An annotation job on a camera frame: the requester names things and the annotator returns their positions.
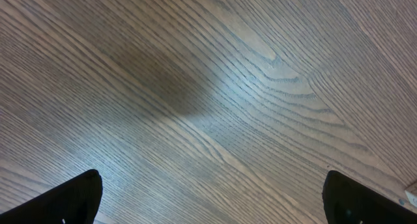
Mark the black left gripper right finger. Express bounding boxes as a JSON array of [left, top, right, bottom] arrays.
[[322, 170, 416, 224]]

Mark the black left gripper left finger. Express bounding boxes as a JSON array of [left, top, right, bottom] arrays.
[[1, 169, 103, 224]]

